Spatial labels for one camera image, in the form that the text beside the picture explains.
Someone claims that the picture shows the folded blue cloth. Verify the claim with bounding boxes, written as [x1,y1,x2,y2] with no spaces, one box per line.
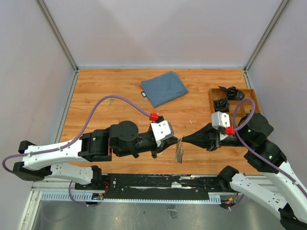
[141,71,189,108]

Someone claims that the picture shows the dark rolled tie middle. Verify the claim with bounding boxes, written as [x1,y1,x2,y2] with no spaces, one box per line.
[213,97,229,113]

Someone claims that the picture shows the metal key organizer ring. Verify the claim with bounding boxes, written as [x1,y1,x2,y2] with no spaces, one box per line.
[175,140,186,164]

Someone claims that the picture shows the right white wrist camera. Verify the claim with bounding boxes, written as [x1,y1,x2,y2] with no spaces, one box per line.
[211,111,231,130]

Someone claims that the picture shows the dark rolled tie top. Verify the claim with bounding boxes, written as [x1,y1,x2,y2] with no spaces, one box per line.
[219,86,245,101]

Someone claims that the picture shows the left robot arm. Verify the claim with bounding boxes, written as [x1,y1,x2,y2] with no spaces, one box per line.
[12,117,178,190]

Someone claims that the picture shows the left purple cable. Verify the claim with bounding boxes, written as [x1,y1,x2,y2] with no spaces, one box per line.
[1,95,159,207]

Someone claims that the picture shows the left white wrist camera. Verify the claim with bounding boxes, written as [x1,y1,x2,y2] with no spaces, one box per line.
[150,120,174,147]

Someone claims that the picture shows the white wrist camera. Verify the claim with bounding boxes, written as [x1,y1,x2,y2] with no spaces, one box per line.
[211,111,231,130]
[150,120,174,147]

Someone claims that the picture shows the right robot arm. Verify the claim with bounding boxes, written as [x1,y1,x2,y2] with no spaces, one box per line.
[182,111,307,230]

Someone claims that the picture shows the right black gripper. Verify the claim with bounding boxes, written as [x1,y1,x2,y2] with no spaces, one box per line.
[181,120,253,150]

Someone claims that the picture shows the wooden compartment tray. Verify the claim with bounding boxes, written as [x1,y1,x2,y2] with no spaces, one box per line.
[208,88,270,147]

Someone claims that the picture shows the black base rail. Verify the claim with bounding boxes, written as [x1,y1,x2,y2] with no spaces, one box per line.
[74,173,235,201]

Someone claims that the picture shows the dark rolled tie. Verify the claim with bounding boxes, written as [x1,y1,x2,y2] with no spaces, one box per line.
[219,86,245,101]
[213,97,229,113]

